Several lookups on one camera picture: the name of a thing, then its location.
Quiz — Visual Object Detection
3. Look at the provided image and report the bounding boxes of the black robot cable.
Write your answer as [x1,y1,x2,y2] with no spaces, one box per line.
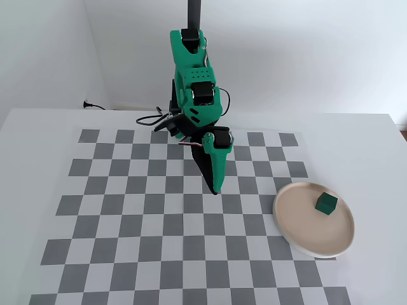
[136,106,170,126]

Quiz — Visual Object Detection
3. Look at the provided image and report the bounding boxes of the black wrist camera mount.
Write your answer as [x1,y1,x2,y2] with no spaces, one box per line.
[153,113,191,140]

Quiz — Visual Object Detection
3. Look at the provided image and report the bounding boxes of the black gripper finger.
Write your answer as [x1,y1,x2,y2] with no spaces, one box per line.
[189,144,219,196]

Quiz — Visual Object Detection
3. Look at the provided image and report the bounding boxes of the black wall plug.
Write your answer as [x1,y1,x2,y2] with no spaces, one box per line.
[83,100,106,111]

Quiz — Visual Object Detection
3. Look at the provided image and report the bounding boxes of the black vertical pole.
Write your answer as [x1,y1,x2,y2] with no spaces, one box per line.
[186,0,203,32]

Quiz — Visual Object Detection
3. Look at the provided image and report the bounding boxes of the beige round plate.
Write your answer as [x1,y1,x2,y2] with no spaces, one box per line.
[272,181,355,259]

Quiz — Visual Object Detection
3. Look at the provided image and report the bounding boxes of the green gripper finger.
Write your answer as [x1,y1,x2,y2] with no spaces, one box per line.
[209,151,231,195]

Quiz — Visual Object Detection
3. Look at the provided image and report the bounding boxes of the grey white checkerboard mat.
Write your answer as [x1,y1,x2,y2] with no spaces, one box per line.
[30,128,352,305]

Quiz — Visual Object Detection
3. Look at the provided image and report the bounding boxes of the dark green cube dice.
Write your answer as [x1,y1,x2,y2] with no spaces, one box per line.
[314,191,339,217]

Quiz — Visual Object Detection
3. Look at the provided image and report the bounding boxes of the green gripper body black servo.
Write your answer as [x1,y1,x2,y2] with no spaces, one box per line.
[202,126,235,156]

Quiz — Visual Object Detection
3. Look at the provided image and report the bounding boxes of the black servo cable loop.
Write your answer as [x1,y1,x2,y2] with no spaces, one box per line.
[219,88,231,116]

